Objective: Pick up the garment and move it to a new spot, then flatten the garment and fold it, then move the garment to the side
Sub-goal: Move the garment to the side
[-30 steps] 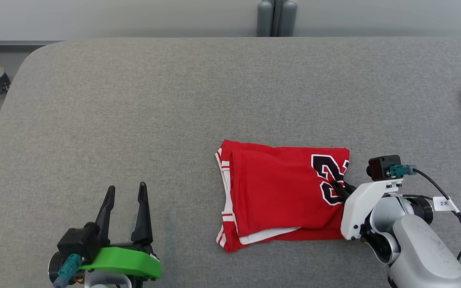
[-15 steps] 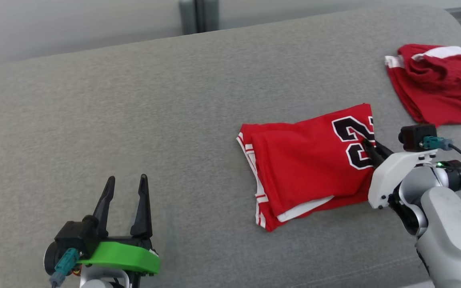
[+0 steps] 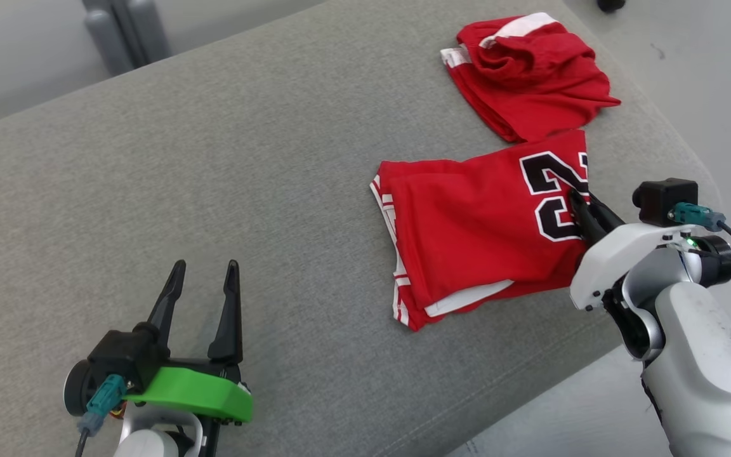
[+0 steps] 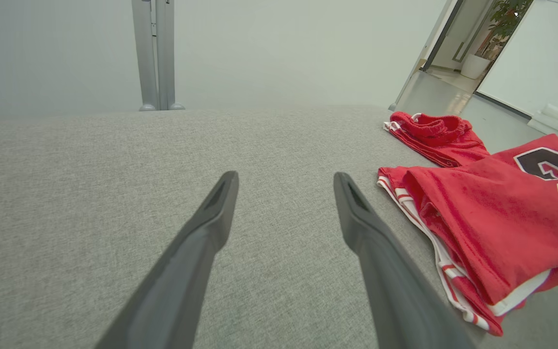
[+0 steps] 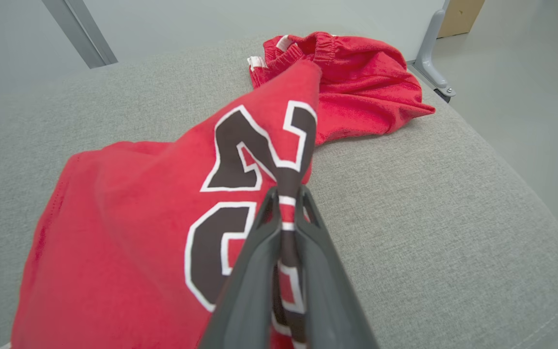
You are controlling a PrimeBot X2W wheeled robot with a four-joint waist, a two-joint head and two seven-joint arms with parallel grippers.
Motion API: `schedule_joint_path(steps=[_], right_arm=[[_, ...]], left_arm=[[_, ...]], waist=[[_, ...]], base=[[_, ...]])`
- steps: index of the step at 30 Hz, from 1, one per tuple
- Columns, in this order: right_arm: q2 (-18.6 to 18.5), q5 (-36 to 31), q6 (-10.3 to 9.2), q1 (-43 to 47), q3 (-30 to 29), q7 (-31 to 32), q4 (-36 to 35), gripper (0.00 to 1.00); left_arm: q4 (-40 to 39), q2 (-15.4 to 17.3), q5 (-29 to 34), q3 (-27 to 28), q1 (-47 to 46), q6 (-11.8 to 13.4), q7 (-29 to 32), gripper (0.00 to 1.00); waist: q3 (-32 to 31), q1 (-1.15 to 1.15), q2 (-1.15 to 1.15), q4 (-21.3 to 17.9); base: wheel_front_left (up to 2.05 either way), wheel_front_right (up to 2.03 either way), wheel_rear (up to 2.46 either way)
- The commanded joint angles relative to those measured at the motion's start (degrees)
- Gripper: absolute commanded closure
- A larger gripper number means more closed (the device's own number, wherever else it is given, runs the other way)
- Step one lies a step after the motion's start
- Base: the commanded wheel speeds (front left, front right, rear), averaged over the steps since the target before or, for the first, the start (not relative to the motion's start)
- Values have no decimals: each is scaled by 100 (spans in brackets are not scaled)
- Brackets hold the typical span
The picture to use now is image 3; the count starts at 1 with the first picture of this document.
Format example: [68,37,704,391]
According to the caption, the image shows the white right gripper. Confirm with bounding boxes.
[567,190,690,312]

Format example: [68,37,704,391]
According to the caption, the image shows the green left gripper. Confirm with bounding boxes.
[123,260,254,426]

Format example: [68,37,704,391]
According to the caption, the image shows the red jersey white sleeves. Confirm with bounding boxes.
[369,129,592,333]

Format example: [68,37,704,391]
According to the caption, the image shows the red shorts white stripe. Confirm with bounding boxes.
[440,12,622,144]

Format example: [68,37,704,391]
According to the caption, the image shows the grey fabric sofa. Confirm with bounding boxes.
[0,0,723,457]

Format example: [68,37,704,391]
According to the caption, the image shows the right black cable teal connector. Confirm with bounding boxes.
[668,202,731,281]

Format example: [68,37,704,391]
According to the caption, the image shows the black cable teal connector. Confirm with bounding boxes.
[668,202,731,281]
[74,374,129,457]

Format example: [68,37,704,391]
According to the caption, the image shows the left black cable teal connector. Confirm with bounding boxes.
[74,374,129,457]

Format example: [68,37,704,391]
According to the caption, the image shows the grey partition post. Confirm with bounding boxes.
[81,0,173,77]

